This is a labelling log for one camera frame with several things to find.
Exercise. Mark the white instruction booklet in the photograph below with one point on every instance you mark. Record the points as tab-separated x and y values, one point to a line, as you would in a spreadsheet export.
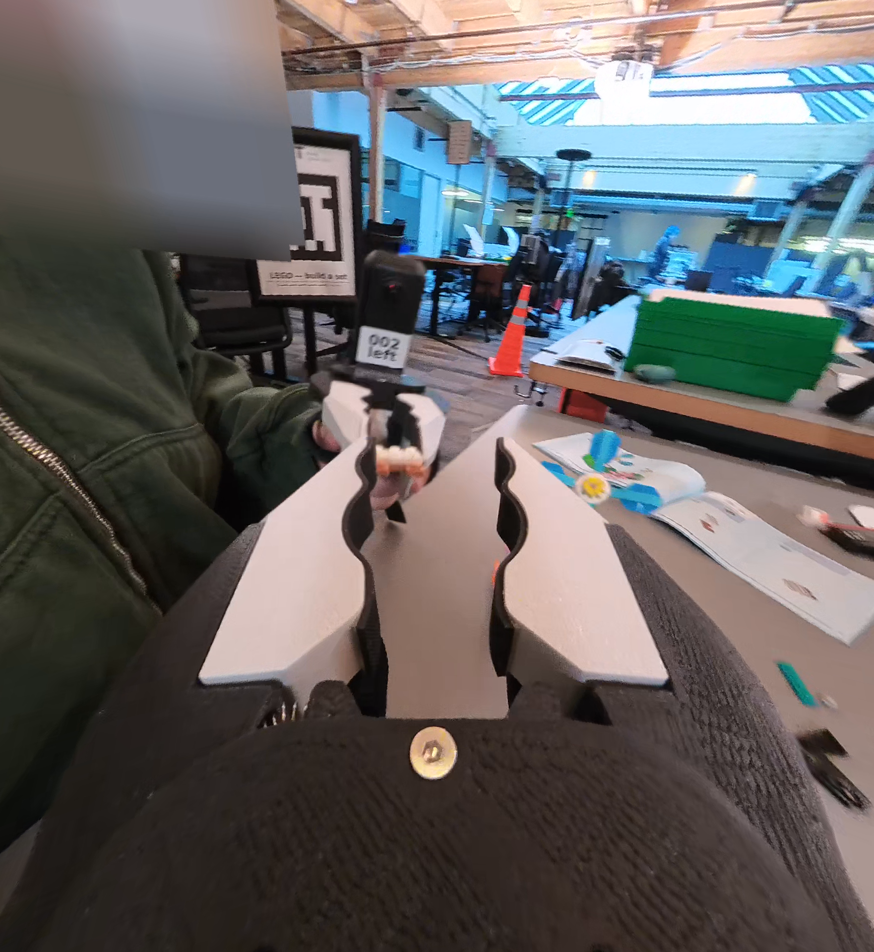
772	565

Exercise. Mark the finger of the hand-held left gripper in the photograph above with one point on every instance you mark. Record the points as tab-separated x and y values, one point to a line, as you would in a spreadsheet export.
344	416
426	424

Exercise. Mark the blue lego flower model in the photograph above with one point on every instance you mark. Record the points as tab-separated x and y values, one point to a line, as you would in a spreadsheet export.
604	450

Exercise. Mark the black floor lamp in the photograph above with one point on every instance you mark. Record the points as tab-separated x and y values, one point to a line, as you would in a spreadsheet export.
572	178

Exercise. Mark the open colourful instruction booklet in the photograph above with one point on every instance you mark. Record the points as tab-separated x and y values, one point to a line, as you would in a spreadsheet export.
660	476

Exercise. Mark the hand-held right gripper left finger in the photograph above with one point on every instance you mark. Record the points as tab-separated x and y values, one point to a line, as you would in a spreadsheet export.
288	595

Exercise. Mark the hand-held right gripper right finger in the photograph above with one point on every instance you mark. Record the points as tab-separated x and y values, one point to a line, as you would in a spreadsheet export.
578	595

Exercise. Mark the white lego brick assembly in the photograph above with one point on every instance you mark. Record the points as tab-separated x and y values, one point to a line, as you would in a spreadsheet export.
400	457

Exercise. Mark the dark green lump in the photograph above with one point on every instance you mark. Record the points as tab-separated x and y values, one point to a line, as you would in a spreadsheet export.
654	373

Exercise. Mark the stack of green baseplates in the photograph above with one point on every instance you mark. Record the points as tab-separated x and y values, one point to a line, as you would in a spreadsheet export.
727	349

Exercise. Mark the hanging wall sign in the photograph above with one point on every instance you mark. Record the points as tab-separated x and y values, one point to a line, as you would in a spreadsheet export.
460	141

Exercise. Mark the orange traffic cone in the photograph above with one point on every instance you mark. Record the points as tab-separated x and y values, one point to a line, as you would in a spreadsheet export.
513	342

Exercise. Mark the wooden office desk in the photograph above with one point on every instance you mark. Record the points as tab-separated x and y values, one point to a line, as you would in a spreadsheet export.
467	264

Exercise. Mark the teal lego piece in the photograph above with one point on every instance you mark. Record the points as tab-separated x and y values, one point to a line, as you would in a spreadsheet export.
795	683

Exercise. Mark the person's left forearm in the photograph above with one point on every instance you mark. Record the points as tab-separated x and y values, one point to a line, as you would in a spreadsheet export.
273	431

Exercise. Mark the person's green zip jacket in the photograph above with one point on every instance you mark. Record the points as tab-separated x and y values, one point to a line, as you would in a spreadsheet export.
50	520

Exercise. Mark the booklet with black clip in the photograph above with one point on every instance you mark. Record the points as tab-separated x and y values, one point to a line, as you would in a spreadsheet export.
589	352

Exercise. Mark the person's left hand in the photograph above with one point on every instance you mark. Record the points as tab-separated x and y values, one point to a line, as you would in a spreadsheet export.
389	492

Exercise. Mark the black blurred object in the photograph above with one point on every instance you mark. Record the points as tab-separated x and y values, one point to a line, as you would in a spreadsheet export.
868	390

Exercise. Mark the black framed sign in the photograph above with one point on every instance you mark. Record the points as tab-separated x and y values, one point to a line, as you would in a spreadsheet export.
325	216

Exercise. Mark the wood edged table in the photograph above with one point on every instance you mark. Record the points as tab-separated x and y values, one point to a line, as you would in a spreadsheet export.
705	413

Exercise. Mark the white red lego piece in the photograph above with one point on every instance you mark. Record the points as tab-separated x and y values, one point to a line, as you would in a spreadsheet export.
813	516

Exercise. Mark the black lego pieces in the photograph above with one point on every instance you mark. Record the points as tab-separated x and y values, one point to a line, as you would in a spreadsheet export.
831	766

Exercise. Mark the black office chair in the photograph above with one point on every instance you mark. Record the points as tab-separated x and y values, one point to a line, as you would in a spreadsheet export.
229	312

